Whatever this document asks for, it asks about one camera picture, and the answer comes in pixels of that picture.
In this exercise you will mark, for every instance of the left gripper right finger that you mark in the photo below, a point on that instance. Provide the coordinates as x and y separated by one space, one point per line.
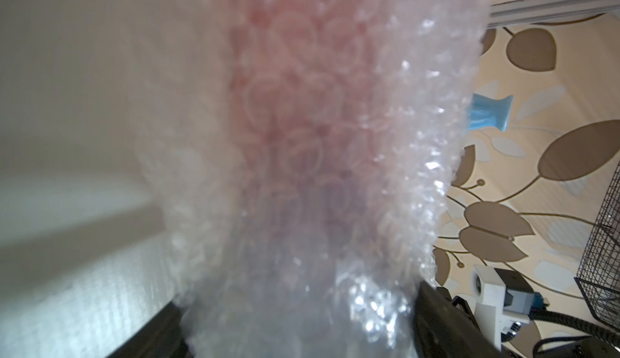
441 330

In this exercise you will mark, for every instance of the bubble dark cylinder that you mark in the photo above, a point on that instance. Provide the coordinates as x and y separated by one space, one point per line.
302 151

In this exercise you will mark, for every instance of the right black wire basket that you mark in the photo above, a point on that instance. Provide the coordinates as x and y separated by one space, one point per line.
598 273

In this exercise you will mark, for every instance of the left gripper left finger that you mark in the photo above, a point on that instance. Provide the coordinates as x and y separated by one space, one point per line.
160 337

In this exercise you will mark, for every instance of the light blue ribbed vase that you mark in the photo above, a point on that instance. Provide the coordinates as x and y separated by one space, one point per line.
487 112

